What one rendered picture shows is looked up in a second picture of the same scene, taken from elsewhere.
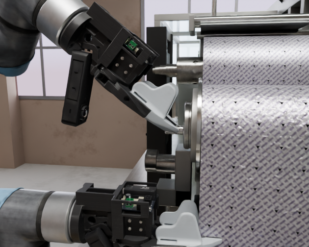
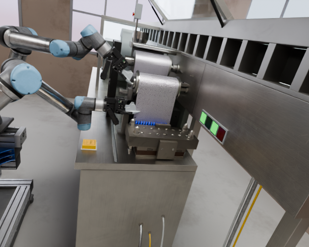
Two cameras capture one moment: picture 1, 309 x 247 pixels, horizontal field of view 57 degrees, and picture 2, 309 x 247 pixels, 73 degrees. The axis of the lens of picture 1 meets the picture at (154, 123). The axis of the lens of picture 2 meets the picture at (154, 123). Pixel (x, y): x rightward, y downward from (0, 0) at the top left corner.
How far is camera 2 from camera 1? 0.82 m
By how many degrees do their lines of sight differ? 29
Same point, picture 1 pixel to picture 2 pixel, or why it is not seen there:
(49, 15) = (102, 49)
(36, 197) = (92, 99)
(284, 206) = (154, 103)
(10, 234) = (85, 108)
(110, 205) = (114, 101)
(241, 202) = (145, 102)
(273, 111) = (155, 82)
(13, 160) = not seen: outside the picture
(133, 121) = (61, 64)
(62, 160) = not seen: hidden behind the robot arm
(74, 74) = (106, 65)
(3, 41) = (83, 51)
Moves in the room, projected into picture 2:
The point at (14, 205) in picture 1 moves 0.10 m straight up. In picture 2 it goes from (87, 100) to (88, 82)
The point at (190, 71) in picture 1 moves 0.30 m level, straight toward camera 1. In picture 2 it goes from (130, 61) to (139, 71)
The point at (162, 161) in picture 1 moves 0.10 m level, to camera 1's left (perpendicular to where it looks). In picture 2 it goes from (124, 91) to (107, 90)
